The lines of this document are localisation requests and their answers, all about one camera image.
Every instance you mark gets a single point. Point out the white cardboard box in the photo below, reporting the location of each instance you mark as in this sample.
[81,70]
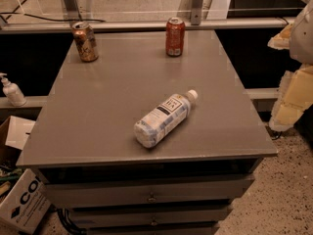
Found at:
[22,203]

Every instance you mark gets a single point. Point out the red coke can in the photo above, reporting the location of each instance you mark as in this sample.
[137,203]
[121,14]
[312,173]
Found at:
[174,40]

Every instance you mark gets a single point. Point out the white pump dispenser bottle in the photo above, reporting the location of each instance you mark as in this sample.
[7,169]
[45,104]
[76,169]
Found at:
[12,91]

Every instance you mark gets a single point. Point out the grey drawer cabinet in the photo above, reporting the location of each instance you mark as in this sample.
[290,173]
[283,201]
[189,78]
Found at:
[84,150]

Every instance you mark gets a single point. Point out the clear plastic water bottle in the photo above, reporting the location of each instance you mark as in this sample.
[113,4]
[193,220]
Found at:
[159,122]

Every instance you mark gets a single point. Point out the gold brown soda can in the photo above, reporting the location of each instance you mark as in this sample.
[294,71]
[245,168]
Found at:
[85,41]

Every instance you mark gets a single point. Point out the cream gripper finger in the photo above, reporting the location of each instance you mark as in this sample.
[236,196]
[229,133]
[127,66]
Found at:
[295,97]
[281,40]

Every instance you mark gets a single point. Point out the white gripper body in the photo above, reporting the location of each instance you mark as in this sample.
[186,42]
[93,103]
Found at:
[302,38]

